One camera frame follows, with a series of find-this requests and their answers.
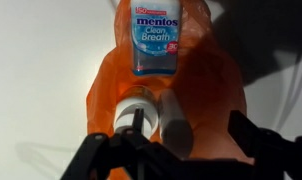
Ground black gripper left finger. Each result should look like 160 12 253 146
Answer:
60 108 153 180

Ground orange plastic bag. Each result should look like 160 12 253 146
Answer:
86 0 255 180

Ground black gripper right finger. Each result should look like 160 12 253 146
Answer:
228 109 302 180

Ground blue mentos candy container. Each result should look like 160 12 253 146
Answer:
130 0 182 77

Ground small grey bottle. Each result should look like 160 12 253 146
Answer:
157 89 195 158

